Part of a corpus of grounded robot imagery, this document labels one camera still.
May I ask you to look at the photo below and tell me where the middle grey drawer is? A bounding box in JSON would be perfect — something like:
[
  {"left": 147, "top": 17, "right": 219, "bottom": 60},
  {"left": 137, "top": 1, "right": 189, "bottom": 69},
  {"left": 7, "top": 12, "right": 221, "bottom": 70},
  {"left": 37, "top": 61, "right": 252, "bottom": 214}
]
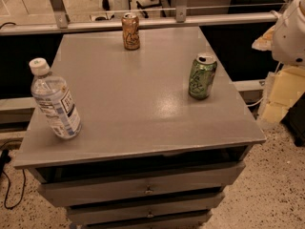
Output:
[{"left": 68, "top": 189, "right": 224, "bottom": 225}]

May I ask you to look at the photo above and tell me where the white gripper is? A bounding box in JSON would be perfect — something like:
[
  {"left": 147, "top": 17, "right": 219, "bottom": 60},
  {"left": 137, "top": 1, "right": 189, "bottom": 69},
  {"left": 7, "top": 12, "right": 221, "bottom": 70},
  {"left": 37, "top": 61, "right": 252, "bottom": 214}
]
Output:
[{"left": 252, "top": 0, "right": 305, "bottom": 123}]

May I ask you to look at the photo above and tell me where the black floor cable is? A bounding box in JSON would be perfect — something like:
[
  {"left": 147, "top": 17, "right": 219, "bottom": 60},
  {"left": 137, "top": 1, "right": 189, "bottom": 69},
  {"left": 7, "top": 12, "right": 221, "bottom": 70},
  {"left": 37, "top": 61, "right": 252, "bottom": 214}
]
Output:
[{"left": 0, "top": 139, "right": 27, "bottom": 210}]

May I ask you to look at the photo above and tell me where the bottom grey drawer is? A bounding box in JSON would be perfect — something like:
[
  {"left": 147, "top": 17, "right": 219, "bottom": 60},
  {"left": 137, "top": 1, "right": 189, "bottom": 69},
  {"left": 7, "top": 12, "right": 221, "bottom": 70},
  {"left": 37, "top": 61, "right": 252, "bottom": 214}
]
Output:
[{"left": 86, "top": 210, "right": 212, "bottom": 229}]

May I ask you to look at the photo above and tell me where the green soda can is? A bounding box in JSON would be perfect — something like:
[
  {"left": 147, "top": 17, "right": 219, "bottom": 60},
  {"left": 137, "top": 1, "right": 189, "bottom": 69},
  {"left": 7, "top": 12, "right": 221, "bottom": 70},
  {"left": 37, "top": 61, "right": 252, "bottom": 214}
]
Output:
[{"left": 189, "top": 52, "right": 217, "bottom": 100}]

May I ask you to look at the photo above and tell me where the top grey drawer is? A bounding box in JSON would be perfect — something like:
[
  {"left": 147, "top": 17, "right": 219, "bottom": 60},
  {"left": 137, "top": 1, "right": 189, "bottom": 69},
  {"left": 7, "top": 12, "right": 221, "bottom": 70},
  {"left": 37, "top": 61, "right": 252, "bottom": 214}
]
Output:
[{"left": 38, "top": 161, "right": 245, "bottom": 207}]

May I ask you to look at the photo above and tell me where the clear plastic water bottle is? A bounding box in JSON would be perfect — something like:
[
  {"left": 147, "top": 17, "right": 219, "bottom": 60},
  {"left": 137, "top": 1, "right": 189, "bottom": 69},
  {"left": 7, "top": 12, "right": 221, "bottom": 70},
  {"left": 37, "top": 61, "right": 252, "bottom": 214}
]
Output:
[{"left": 29, "top": 58, "right": 81, "bottom": 139}]

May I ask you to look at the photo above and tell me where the metal railing frame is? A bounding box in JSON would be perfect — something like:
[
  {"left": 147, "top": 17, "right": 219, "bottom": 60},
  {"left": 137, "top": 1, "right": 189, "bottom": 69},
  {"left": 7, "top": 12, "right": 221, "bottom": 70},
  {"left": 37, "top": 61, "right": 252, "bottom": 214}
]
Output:
[{"left": 0, "top": 0, "right": 305, "bottom": 36}]

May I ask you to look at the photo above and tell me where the grey drawer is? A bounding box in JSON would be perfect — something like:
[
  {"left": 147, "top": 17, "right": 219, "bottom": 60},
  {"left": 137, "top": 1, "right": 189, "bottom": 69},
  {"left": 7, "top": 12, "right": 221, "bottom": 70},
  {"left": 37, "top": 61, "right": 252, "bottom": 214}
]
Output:
[
  {"left": 38, "top": 161, "right": 245, "bottom": 207},
  {"left": 86, "top": 210, "right": 212, "bottom": 229},
  {"left": 68, "top": 189, "right": 224, "bottom": 225}
]

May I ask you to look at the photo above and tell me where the grey drawer cabinet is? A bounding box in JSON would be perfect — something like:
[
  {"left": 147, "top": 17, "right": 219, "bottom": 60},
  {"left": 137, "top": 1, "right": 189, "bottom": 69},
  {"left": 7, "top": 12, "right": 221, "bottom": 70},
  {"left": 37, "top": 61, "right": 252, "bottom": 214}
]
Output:
[{"left": 13, "top": 26, "right": 267, "bottom": 229}]

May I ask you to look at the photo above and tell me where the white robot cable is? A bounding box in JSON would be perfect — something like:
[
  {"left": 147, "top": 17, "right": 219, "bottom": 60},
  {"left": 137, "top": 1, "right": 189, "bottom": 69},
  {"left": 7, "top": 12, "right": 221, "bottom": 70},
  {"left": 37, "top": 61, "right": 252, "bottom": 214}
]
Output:
[{"left": 246, "top": 60, "right": 282, "bottom": 108}]

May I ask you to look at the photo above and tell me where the orange soda can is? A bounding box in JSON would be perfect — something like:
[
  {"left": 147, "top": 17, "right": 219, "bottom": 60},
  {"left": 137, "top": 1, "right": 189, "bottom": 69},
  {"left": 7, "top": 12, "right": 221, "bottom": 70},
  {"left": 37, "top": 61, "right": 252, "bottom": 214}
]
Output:
[{"left": 121, "top": 12, "right": 140, "bottom": 50}]

